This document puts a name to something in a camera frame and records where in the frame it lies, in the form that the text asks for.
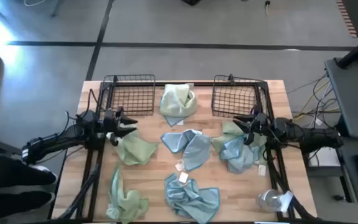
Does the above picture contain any clear plastic cup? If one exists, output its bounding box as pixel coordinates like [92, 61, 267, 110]
[255, 189, 295, 213]

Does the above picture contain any grey furniture leg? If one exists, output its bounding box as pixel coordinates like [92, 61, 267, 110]
[50, 0, 63, 18]

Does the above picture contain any blue microfiber towel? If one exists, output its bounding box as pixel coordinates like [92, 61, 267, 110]
[219, 135, 262, 174]
[160, 129, 213, 172]
[164, 172, 221, 224]

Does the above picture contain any white box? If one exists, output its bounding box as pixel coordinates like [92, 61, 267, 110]
[308, 147, 341, 169]

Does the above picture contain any person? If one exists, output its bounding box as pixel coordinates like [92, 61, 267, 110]
[0, 152, 57, 224]

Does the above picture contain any green microfiber towel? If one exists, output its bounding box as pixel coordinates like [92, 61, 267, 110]
[159, 83, 198, 128]
[113, 129, 160, 166]
[106, 164, 150, 224]

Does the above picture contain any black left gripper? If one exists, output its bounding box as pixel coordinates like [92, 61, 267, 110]
[101, 107, 139, 139]

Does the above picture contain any black metal table frame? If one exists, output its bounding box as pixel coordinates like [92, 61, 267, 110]
[56, 80, 323, 224]

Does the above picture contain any grey desk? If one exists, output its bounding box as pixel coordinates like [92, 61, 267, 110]
[324, 57, 358, 217]

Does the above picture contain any blue and green cloth pile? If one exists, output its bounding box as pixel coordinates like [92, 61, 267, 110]
[211, 120, 269, 177]

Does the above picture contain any white cable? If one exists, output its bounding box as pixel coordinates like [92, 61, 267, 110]
[23, 0, 48, 7]

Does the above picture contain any black cable bundle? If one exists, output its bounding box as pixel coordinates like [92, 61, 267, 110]
[287, 74, 343, 125]

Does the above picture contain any black wire basket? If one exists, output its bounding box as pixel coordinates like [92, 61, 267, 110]
[211, 73, 269, 119]
[99, 73, 157, 116]

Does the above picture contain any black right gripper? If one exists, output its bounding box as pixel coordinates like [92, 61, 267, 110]
[233, 112, 272, 146]

